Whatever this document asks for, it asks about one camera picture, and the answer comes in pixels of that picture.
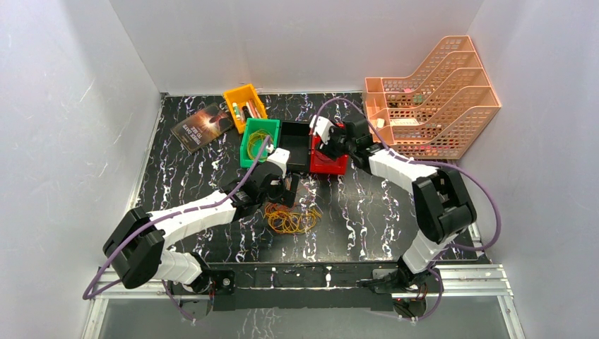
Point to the black plastic bin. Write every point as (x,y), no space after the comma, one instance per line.
(295,137)

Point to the markers in yellow bin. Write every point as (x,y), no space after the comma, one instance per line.
(246,110)

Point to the red plastic bin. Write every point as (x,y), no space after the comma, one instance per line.
(329,159)

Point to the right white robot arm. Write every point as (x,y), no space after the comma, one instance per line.
(443,206)

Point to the green plastic bin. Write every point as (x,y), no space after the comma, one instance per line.
(255,133)

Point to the peach plastic file rack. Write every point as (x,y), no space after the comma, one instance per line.
(439,110)

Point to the dark paperback book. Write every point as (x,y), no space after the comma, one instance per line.
(202,127)

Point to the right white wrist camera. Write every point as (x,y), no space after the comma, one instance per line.
(320,127)

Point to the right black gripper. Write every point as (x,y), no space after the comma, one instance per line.
(334,131)

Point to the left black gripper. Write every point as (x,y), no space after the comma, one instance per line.
(288,190)

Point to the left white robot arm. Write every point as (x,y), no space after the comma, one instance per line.
(139,247)

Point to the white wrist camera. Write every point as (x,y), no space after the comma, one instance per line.
(320,127)
(280,157)

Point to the yellow plastic bin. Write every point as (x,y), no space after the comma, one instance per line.
(240,95)

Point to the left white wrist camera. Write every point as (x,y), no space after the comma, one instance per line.
(280,157)

